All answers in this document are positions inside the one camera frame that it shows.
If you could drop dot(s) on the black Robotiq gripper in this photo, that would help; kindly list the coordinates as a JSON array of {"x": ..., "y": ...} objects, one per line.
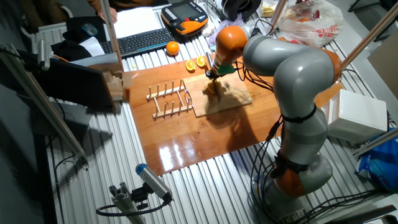
[{"x": 214, "y": 74}]

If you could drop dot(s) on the cut orange piece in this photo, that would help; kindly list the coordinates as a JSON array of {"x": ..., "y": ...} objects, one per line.
[{"x": 211, "y": 87}]

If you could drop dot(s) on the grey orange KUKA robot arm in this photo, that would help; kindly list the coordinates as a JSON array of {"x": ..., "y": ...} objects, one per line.
[{"x": 298, "y": 77}]

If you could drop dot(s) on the forearm in brown sleeve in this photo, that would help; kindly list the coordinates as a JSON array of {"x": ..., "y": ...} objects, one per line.
[{"x": 96, "y": 3}]

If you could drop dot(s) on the whole orange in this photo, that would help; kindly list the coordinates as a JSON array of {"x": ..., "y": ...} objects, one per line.
[{"x": 172, "y": 48}]

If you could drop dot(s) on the person hand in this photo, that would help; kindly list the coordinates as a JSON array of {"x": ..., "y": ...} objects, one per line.
[{"x": 107, "y": 15}]

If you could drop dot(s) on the orange wedge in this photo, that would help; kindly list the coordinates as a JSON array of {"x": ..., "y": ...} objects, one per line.
[
  {"x": 190, "y": 65},
  {"x": 201, "y": 61}
]

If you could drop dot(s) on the bamboo cutting board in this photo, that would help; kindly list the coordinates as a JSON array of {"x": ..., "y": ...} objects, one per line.
[{"x": 236, "y": 96}]

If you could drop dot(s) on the wooden peg dish rack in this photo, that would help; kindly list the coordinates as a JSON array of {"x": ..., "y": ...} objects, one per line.
[{"x": 169, "y": 99}]

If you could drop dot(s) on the white garlic bulb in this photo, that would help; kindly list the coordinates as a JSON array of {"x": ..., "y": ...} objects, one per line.
[{"x": 207, "y": 29}]

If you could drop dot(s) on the clear plastic bag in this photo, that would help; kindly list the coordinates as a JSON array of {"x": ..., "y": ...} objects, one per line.
[{"x": 225, "y": 26}]

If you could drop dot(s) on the reddish glossy wooden board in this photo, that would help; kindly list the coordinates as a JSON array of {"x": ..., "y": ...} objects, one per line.
[{"x": 186, "y": 140}]

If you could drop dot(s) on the orange black teach pendant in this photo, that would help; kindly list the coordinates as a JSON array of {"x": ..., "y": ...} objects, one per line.
[{"x": 185, "y": 18}]

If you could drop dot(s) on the black filament spool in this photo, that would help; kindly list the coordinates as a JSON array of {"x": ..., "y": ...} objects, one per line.
[{"x": 239, "y": 7}]

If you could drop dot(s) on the black keyboard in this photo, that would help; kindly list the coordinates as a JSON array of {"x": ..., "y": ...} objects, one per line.
[{"x": 140, "y": 42}]

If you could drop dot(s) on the large white paper sheet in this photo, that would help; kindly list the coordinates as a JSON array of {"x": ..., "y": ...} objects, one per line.
[{"x": 136, "y": 21}]

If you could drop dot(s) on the white red-print plastic bag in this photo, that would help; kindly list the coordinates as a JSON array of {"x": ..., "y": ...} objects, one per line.
[{"x": 311, "y": 28}]

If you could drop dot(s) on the small white paper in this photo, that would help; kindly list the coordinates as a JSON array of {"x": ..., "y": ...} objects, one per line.
[{"x": 92, "y": 46}]

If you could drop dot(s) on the dark computer mouse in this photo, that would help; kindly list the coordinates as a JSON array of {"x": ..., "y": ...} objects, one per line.
[{"x": 89, "y": 29}]

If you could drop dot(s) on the black monitor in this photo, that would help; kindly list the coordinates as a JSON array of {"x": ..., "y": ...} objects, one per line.
[{"x": 74, "y": 84}]

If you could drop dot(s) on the black cloth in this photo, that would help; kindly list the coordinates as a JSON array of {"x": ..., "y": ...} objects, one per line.
[{"x": 68, "y": 46}]

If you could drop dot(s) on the white drawer box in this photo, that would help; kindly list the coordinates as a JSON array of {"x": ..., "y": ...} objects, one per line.
[{"x": 357, "y": 115}]

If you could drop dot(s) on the white ribbed rack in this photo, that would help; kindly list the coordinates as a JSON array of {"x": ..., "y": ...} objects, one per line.
[{"x": 49, "y": 34}]

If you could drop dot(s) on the brown cardboard panel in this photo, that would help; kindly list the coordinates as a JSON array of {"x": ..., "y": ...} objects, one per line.
[{"x": 385, "y": 65}]

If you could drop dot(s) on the blue plastic bag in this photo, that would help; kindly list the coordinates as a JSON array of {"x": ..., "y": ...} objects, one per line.
[{"x": 379, "y": 161}]

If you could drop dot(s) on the aluminium frame post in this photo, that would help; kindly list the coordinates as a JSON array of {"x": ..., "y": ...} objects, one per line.
[
  {"x": 370, "y": 35},
  {"x": 376, "y": 141},
  {"x": 277, "y": 14},
  {"x": 43, "y": 102},
  {"x": 112, "y": 37}
]

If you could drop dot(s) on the grey camera with blue end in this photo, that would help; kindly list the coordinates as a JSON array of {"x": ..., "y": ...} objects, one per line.
[{"x": 154, "y": 181}]

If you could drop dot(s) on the short aluminium profile mount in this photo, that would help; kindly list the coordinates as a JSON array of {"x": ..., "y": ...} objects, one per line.
[{"x": 124, "y": 202}]

